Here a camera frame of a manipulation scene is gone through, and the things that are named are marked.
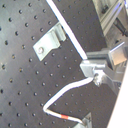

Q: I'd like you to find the white cable with red band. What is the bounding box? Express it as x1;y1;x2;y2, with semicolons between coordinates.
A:
42;76;95;124

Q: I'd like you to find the silver metal clip at bottom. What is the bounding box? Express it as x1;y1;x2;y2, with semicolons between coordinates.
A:
79;113;92;128

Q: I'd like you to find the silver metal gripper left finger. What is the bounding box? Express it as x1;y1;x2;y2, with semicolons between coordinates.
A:
80;60;119;94

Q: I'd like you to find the aluminium extrusion frame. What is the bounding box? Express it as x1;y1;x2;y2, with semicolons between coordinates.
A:
93;0;128;47

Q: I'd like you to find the silver metal cable clip bracket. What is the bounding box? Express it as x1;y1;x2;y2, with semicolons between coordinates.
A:
33;23;66;61

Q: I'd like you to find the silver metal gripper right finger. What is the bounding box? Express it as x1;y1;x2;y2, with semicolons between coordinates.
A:
87;42;128;66

